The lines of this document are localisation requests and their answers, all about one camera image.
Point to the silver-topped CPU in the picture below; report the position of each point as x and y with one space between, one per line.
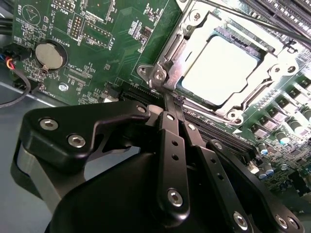
218 68

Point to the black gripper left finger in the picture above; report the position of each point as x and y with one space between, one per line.
63 126

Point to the metal socket cover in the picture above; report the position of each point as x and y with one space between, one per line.
176 70

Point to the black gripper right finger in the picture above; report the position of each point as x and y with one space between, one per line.
218 189

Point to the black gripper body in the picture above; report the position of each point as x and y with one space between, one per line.
116 206

